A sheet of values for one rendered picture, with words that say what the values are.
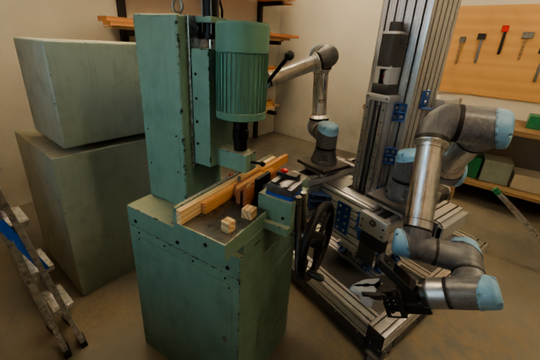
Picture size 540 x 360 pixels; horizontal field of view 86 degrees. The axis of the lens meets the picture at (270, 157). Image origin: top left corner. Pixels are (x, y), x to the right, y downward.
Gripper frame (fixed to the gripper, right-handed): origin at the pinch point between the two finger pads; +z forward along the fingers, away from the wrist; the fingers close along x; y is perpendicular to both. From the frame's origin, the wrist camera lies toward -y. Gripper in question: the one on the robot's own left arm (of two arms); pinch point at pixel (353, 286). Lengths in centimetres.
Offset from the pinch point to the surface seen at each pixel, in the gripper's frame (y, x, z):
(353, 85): -66, 350, 76
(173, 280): -12, -11, 70
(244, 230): -26.7, -8.6, 23.5
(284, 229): -20.1, 2.8, 17.8
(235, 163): -46, 8, 31
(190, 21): -95, 5, 22
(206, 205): -38, -9, 35
